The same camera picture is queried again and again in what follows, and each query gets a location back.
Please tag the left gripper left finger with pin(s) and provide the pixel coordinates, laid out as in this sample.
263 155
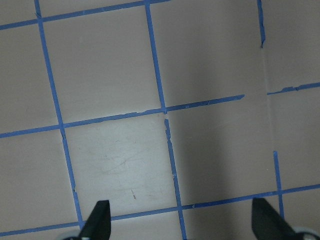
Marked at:
98 224

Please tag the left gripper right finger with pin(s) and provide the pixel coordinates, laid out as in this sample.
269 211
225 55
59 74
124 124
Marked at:
267 224

